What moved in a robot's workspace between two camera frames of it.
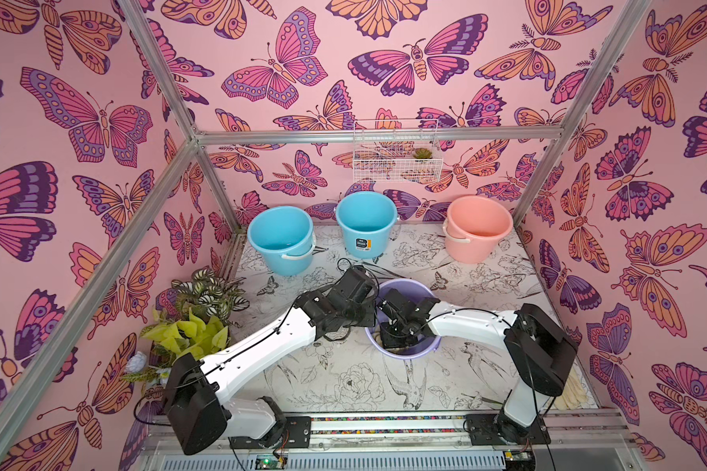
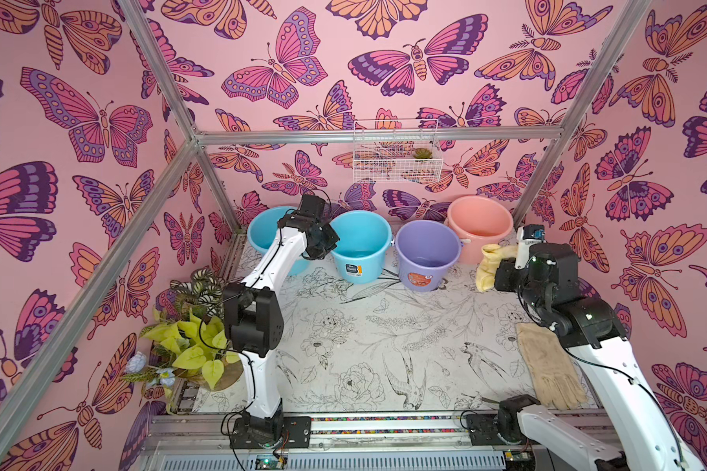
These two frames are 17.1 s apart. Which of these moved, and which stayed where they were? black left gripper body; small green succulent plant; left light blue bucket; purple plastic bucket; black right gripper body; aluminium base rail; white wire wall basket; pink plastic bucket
Moved: purple plastic bucket; black left gripper body; black right gripper body
Stayed: left light blue bucket; small green succulent plant; aluminium base rail; white wire wall basket; pink plastic bucket
